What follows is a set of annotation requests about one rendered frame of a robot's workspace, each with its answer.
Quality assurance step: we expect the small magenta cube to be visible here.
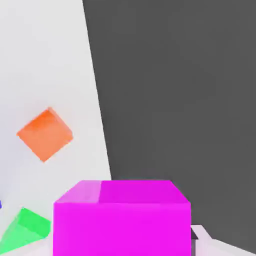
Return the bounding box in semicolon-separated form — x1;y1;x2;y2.
52;179;192;256

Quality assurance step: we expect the small green cube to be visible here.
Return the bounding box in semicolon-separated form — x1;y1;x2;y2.
0;207;52;255

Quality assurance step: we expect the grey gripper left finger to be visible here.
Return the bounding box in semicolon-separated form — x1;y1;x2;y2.
11;233;54;256

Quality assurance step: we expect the small orange cube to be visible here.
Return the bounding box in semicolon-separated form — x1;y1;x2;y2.
15;106;74;163

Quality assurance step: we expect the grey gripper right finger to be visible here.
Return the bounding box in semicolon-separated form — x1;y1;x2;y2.
190;224;256;256

